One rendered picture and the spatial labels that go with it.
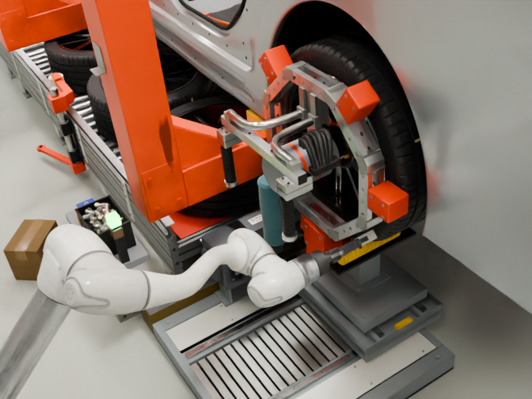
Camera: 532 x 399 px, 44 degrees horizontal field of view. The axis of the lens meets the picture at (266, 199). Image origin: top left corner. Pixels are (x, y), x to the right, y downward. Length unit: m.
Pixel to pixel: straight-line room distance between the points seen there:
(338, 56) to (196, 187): 0.80
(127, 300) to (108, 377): 1.10
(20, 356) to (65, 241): 0.31
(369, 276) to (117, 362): 1.03
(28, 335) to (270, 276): 0.66
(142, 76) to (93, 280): 0.82
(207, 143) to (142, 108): 0.32
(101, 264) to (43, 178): 2.26
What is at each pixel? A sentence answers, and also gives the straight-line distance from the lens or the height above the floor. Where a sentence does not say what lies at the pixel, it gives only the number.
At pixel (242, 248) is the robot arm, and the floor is 0.72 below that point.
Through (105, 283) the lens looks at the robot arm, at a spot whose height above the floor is 0.97.
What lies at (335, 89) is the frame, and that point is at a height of 1.12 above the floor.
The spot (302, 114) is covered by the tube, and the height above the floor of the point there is 1.00.
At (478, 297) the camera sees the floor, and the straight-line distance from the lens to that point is 2.84.
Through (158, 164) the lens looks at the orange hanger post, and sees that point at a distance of 2.32.
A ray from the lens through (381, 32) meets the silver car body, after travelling 1.76.
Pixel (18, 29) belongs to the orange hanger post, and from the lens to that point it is 4.07.
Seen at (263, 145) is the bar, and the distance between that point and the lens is 1.91.
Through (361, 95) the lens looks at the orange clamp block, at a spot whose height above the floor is 1.14.
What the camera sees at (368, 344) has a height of 0.15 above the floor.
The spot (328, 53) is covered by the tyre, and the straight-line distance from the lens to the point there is 1.97.
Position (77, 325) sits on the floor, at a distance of 2.90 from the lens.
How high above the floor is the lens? 2.01
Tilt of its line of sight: 37 degrees down
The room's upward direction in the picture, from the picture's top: 6 degrees counter-clockwise
